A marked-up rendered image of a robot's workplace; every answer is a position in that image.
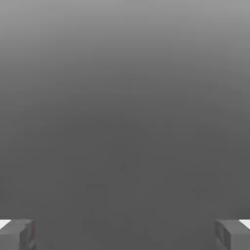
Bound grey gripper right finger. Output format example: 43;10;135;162
214;219;250;250

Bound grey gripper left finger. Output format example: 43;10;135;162
0;219;37;250

